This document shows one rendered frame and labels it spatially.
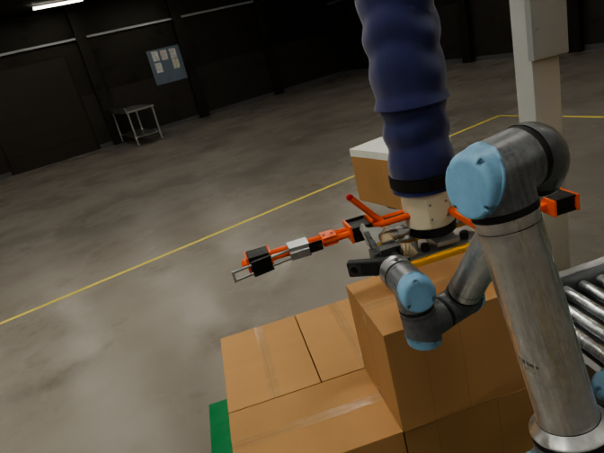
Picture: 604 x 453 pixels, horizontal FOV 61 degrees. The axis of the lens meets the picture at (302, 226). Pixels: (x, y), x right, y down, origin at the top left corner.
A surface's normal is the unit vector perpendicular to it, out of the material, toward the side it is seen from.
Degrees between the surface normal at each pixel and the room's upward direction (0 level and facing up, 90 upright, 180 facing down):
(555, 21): 90
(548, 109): 90
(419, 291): 85
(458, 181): 86
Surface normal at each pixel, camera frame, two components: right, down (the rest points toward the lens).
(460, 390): 0.22, 0.30
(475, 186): -0.88, 0.29
